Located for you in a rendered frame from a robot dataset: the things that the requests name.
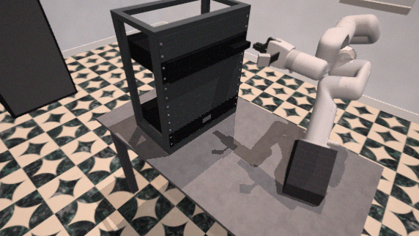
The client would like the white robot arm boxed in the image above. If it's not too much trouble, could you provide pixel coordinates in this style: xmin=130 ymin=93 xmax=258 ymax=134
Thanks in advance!
xmin=286 ymin=14 xmax=381 ymax=148

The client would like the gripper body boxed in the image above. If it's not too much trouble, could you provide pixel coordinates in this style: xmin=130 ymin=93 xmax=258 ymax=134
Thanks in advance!
xmin=266 ymin=38 xmax=295 ymax=70

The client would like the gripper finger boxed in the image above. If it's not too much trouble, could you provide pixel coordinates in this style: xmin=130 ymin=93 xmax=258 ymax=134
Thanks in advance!
xmin=253 ymin=46 xmax=267 ymax=54
xmin=253 ymin=37 xmax=275 ymax=49

